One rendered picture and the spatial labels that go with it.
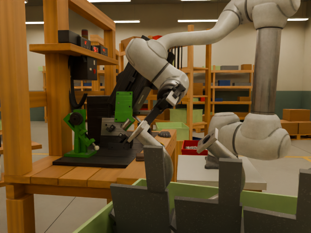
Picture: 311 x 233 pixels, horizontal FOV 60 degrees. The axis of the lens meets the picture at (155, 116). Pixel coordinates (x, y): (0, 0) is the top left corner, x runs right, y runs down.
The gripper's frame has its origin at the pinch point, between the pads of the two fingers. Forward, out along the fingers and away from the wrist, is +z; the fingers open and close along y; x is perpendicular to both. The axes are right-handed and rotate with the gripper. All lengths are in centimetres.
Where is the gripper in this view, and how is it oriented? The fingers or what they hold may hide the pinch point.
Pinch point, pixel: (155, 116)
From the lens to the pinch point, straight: 76.9
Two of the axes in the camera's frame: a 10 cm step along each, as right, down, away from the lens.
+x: 7.4, 6.7, 0.9
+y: 6.3, -6.4, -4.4
